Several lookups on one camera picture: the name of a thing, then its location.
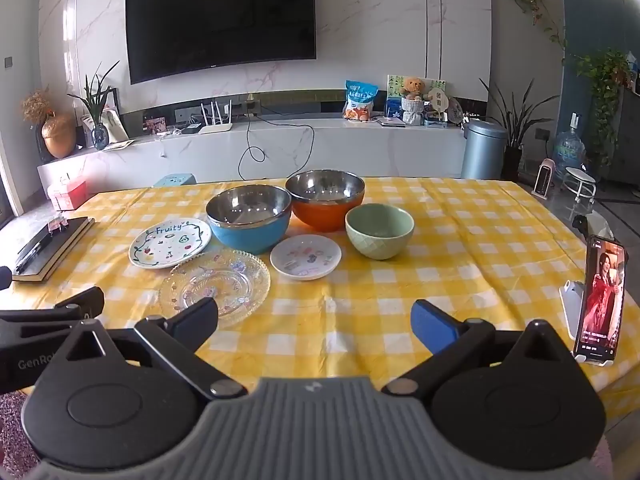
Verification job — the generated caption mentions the white round stool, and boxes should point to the white round stool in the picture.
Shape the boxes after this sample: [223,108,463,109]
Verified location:
[564,166,600,205]

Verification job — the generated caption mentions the white router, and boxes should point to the white router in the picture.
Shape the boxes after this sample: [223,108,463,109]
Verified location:
[199,100,234,134]

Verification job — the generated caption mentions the brown teddy bear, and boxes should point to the brown teddy bear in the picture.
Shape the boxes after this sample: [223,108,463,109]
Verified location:
[398,76,427,101]

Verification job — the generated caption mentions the green leafy plant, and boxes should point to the green leafy plant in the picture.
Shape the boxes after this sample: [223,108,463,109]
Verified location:
[67,60,121,126]

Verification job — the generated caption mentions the black cable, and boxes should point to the black cable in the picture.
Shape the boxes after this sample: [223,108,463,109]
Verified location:
[237,112,316,181]

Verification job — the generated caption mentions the blue steel bowl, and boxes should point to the blue steel bowl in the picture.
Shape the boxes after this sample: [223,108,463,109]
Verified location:
[205,185,293,255]

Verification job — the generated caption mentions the orange steel bowl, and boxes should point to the orange steel bowl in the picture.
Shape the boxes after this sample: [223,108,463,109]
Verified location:
[285,170,366,233]

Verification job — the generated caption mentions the dried flower bunch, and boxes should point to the dried flower bunch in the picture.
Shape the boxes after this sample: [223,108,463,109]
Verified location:
[21,87,55,126]

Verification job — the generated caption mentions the hanging vine plant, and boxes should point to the hanging vine plant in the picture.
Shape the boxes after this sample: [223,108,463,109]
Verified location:
[504,0,568,56]

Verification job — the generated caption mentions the pink storage box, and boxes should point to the pink storage box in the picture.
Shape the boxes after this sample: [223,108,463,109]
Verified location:
[47,175,88,211]

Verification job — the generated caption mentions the blue snack bag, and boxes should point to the blue snack bag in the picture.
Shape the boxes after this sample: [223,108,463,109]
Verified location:
[342,80,379,122]

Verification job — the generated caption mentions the clear glass plate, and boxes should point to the clear glass plate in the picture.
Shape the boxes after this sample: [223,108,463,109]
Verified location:
[159,249,271,331]

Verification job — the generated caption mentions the white fruit print plate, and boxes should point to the white fruit print plate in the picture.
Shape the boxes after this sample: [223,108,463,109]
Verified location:
[128,218,212,270]

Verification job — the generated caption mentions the green painting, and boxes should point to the green painting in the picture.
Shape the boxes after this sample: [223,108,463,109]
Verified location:
[386,75,447,118]

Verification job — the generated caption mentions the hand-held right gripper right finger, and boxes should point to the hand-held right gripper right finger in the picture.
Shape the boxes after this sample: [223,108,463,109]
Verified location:
[382,299,576,396]

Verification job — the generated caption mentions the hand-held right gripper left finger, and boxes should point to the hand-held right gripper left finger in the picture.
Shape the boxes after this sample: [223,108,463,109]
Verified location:
[62,298,248,400]

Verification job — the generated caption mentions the yellow checked tablecloth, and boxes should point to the yellow checked tablecloth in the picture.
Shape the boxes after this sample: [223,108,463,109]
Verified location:
[0,176,640,421]

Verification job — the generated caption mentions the potted snake plant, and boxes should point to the potted snake plant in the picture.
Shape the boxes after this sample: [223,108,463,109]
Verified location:
[478,77,561,181]

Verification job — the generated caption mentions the black notebook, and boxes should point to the black notebook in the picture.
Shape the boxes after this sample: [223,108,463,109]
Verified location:
[11,216,96,282]

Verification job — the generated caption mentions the gold vase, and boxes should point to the gold vase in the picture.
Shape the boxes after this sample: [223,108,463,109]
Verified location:
[41,112,77,159]

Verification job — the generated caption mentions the small white sticker plate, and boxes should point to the small white sticker plate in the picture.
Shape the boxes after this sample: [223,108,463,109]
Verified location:
[270,234,343,281]

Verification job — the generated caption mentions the teal stool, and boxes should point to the teal stool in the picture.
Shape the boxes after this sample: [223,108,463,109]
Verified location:
[154,172,195,188]

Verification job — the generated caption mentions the purple rug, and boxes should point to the purple rug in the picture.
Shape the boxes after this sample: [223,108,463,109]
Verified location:
[0,390,41,480]

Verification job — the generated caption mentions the blue water bottle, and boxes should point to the blue water bottle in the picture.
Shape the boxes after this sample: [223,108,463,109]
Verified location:
[554,114,587,171]

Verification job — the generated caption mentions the green ceramic bowl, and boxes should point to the green ceramic bowl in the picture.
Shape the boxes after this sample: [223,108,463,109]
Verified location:
[345,203,416,261]

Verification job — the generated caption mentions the grey blue trash can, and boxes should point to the grey blue trash can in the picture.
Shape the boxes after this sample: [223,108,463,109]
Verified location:
[460,120,508,180]

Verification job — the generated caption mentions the black wall television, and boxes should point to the black wall television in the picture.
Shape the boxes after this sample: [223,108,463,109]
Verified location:
[124,0,317,85]

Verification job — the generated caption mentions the white marble tv console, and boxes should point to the white marble tv console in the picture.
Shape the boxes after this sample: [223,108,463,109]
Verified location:
[37,117,468,196]

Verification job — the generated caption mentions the pink heater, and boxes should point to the pink heater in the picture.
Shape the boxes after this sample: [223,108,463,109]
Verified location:
[532,158,557,197]

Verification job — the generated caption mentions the green pothos plant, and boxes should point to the green pothos plant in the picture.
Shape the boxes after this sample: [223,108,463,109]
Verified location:
[567,47,636,161]

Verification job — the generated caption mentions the round paper fan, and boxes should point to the round paper fan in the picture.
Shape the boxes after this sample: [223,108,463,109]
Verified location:
[426,87,447,121]

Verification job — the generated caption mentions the smartphone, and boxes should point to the smartphone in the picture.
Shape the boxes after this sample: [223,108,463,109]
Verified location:
[572,235,627,366]

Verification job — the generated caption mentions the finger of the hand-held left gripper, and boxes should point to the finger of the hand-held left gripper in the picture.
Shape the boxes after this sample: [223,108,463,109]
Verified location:
[0,286,106,341]

